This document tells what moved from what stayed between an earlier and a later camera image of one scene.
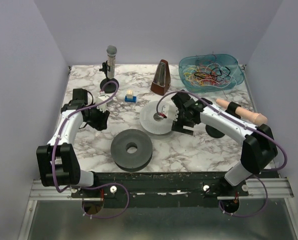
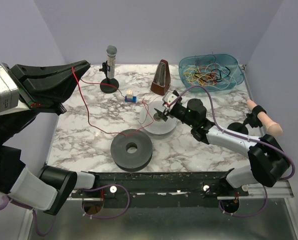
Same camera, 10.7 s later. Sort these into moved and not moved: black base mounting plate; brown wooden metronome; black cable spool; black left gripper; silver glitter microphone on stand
Moved: black left gripper
Not moved: silver glitter microphone on stand; brown wooden metronome; black base mounting plate; black cable spool
